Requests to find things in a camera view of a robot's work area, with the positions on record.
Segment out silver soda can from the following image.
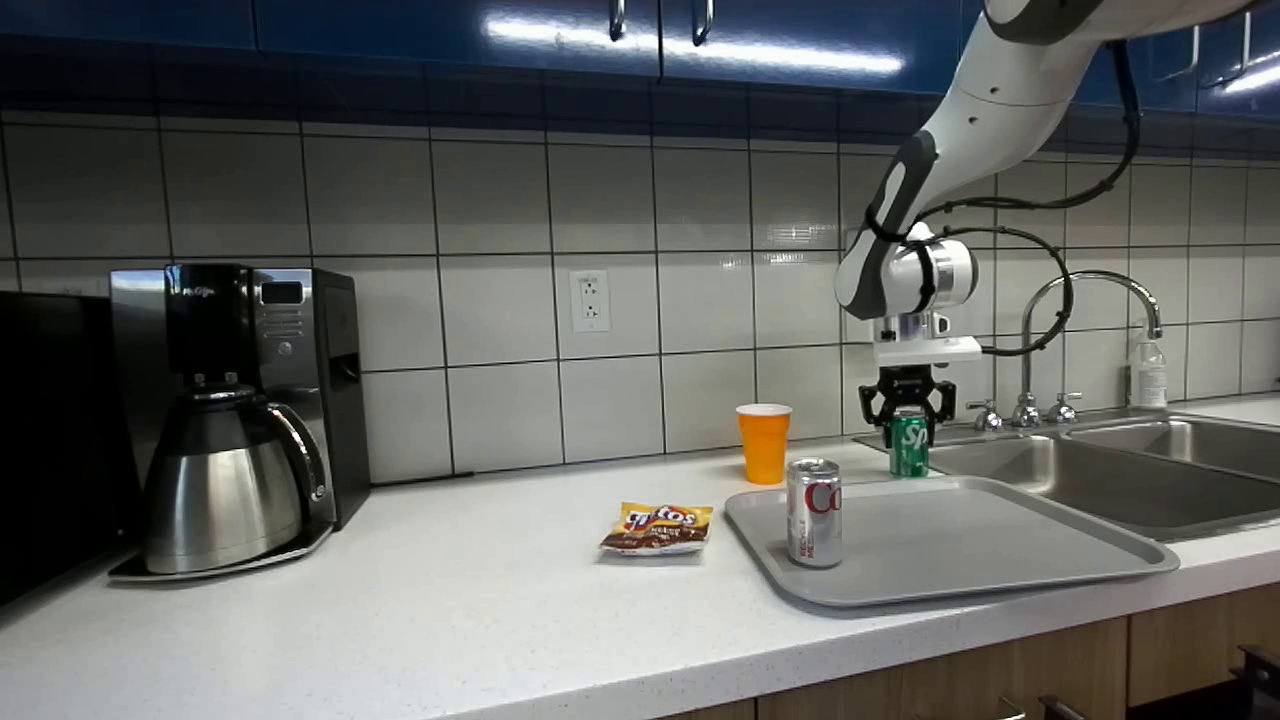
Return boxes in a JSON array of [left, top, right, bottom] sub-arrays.
[[785, 458, 850, 572]]

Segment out stainless steel sink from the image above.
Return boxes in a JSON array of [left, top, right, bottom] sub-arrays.
[[863, 414, 1280, 543]]

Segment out white wall outlet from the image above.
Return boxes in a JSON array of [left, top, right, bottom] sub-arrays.
[[567, 269, 613, 337]]

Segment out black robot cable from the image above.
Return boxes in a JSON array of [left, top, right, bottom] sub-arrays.
[[918, 38, 1150, 360]]

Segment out stainless steel carafe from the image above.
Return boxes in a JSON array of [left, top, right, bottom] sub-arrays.
[[142, 383, 335, 579]]

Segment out grey plastic tray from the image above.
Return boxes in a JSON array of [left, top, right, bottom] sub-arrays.
[[722, 471, 1185, 615]]

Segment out wooden base cabinets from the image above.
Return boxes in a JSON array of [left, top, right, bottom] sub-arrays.
[[656, 579, 1280, 720]]

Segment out yellow snack bag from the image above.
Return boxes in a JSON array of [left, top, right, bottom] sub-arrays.
[[595, 499, 722, 563]]

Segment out orange plastic cup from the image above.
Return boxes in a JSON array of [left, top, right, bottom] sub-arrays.
[[732, 401, 796, 489]]

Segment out blue wall cabinets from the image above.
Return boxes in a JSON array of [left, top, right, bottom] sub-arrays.
[[0, 0, 1280, 154]]

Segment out black microwave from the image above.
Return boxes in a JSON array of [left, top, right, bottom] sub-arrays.
[[0, 290, 135, 614]]

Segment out black steel coffee maker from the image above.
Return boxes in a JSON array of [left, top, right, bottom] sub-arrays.
[[104, 261, 376, 590]]

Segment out clear soap bottle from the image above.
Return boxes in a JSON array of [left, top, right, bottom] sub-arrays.
[[1125, 327, 1175, 418]]

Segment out green soda can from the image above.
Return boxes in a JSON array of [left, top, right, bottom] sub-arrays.
[[888, 410, 932, 485]]

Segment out chrome gooseneck faucet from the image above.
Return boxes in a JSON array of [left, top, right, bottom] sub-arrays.
[[1012, 264, 1169, 434]]

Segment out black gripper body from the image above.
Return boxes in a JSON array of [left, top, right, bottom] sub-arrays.
[[856, 360, 959, 434]]

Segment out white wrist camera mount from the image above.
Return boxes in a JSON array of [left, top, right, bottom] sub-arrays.
[[867, 332, 988, 373]]

